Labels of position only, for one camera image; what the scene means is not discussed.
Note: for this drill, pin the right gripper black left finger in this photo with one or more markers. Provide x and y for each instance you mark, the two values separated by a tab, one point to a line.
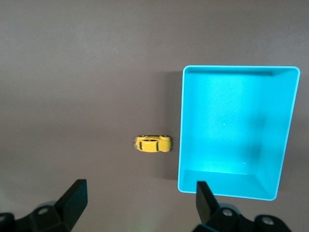
67	207

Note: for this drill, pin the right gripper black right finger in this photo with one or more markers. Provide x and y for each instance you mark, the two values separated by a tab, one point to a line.
210	212

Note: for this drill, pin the yellow beetle toy car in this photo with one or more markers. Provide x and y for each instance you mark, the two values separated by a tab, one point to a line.
152	144

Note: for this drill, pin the turquoise plastic bin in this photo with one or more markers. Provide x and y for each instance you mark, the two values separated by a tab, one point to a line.
229	120

